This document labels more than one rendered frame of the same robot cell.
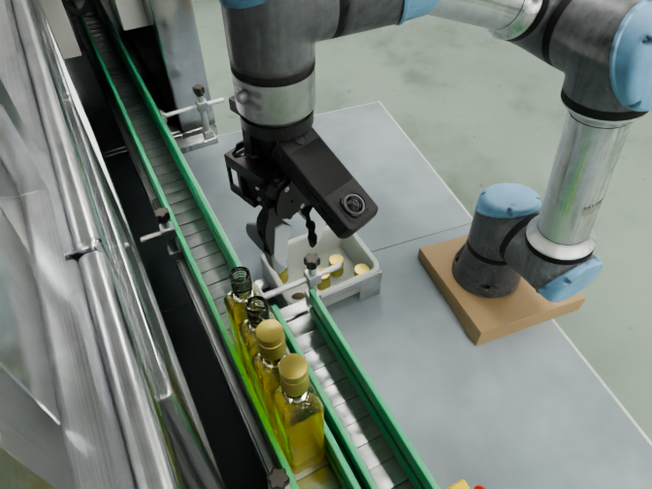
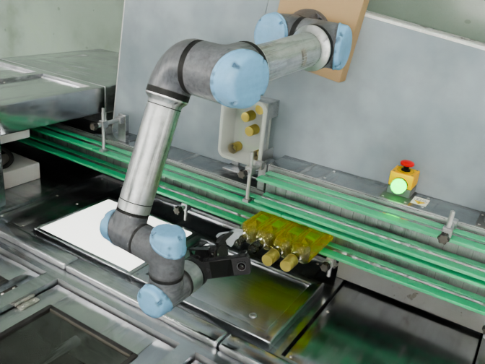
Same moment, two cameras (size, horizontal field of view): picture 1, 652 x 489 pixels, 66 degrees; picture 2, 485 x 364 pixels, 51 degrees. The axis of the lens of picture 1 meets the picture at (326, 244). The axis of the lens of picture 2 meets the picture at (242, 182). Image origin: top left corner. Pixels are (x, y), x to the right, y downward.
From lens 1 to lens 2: 1.02 m
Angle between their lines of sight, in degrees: 42
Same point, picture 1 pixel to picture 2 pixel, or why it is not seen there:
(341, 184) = (232, 266)
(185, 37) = (46, 106)
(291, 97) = (196, 285)
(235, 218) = (185, 133)
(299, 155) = (213, 274)
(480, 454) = (394, 136)
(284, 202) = not seen: hidden behind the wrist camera
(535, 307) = not seen: hidden behind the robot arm
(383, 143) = not seen: outside the picture
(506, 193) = (265, 36)
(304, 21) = (180, 292)
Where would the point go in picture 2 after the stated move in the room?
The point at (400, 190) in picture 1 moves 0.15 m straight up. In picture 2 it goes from (218, 16) to (191, 16)
